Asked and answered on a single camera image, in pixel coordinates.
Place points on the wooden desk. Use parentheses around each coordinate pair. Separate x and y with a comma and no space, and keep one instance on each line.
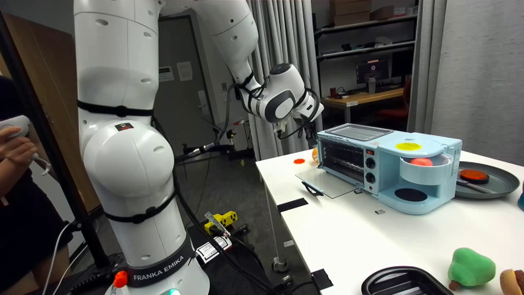
(350,105)

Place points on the light blue toaster oven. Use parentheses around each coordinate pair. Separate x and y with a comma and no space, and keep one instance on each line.
(411,173)

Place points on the grey round plate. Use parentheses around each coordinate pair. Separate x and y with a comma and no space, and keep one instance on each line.
(499,186)

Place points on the yellow tool on floor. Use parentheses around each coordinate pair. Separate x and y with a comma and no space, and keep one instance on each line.
(224,218)

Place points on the orange octagon sticker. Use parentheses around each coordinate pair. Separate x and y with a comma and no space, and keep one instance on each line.
(298,161)

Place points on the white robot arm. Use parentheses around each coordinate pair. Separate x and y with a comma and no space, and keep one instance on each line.
(127,161)

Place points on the brown plush toy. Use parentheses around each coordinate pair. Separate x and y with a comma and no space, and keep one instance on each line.
(510,282)

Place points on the black tape strip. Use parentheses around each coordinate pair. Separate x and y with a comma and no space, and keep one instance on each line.
(289,205)

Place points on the black plastic tray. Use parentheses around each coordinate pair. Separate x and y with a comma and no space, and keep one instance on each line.
(402,281)

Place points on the green plush toy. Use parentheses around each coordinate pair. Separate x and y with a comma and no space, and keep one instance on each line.
(470,269)

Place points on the orange toy patty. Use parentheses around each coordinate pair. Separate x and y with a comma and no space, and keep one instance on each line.
(473,176)

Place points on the person hand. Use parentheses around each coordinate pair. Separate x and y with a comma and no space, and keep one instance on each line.
(16,154)

